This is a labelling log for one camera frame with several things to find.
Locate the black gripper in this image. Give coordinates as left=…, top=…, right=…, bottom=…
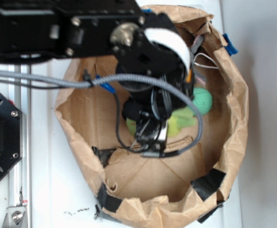
left=116, top=30, right=196, bottom=157

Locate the green plush animal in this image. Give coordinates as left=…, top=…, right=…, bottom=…
left=126, top=107, right=197, bottom=137

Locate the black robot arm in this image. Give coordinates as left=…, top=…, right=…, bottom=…
left=0, top=0, right=194, bottom=158

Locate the grey plush animal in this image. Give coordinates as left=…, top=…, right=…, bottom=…
left=189, top=35, right=206, bottom=87

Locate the green dimpled ball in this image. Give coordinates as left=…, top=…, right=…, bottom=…
left=193, top=87, right=212, bottom=115

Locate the brown paper bag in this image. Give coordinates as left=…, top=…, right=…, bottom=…
left=55, top=5, right=249, bottom=228

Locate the white ribbon cable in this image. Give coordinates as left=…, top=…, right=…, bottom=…
left=144, top=28, right=192, bottom=72

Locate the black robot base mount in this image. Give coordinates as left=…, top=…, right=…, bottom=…
left=0, top=93, right=22, bottom=182

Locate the aluminium rail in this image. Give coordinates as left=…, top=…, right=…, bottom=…
left=7, top=64, right=33, bottom=228

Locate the metal corner bracket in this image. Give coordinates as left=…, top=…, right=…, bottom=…
left=1, top=206, right=28, bottom=228

